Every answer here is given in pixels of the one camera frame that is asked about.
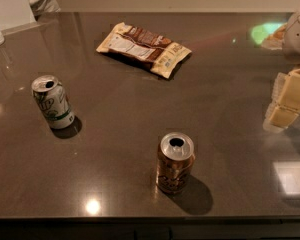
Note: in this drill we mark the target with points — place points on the orange soda can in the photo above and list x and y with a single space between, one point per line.
175 159

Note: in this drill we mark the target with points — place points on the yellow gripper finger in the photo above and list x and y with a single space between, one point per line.
278 119

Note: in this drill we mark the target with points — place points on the green white 7up can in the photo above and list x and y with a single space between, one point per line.
52 101

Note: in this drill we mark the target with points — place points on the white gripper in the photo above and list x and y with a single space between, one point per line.
299 39

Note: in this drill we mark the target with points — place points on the brown chip bag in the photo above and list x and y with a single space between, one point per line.
158 54

